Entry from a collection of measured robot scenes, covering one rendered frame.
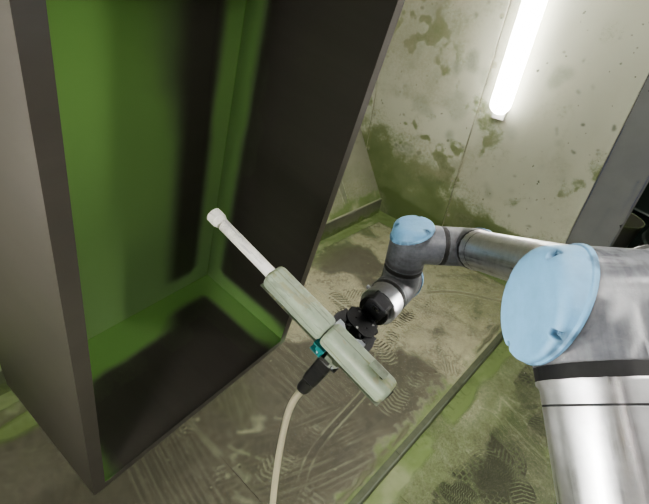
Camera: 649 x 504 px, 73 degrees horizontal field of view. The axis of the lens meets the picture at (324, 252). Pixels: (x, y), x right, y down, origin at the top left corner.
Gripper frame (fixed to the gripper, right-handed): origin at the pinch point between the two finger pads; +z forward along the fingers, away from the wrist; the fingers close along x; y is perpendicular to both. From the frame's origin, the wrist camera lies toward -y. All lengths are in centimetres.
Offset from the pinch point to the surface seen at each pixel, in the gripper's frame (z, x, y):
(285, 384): -43, 4, 87
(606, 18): -181, 16, -54
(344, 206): -159, 57, 90
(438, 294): -141, -18, 76
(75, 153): 13, 59, -2
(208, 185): -22, 54, 15
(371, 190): -187, 56, 87
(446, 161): -188, 30, 39
